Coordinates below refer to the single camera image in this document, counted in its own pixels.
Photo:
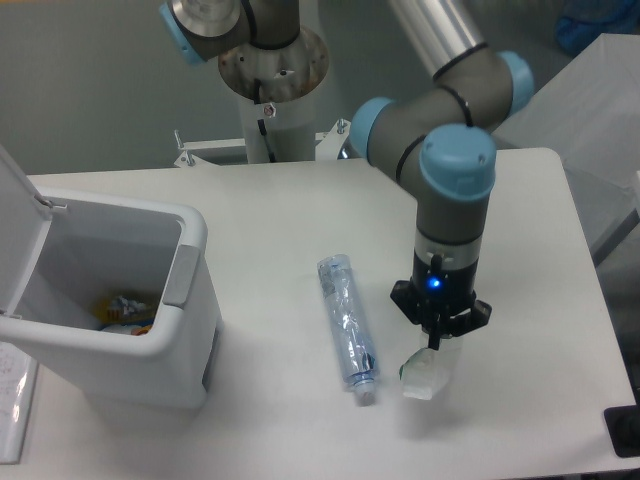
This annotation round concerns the white trash can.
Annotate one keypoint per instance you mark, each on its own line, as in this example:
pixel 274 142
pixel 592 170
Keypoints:
pixel 111 293

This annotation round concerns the white plastic wrapper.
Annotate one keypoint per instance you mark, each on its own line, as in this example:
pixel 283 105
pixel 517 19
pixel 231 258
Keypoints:
pixel 427 372

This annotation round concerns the white trash can lid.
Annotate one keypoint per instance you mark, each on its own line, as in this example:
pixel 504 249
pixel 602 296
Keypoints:
pixel 26 217

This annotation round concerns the black clamp at table edge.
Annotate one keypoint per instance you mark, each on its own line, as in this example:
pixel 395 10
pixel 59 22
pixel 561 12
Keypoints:
pixel 623 427

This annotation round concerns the crushed clear plastic bottle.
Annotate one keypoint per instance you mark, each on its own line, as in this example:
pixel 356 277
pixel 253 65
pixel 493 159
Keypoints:
pixel 354 347

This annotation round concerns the paper sheet in plastic sleeve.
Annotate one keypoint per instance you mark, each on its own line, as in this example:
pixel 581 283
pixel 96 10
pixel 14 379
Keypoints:
pixel 18 378

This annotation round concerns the trash inside the can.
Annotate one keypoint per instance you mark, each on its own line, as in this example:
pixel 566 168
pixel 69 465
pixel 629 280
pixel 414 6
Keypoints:
pixel 125 314

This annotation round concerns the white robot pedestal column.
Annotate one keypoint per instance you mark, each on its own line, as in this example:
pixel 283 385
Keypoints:
pixel 276 92

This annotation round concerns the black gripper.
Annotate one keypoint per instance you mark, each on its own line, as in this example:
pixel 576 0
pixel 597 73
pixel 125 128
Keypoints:
pixel 440 301

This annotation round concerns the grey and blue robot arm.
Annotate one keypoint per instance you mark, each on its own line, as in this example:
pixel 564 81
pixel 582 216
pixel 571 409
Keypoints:
pixel 437 147

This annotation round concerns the blue bag in background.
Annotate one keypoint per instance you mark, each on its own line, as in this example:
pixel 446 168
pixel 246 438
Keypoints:
pixel 581 22

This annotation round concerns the white metal base frame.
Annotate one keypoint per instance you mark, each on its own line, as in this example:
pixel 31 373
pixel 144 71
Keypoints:
pixel 334 144

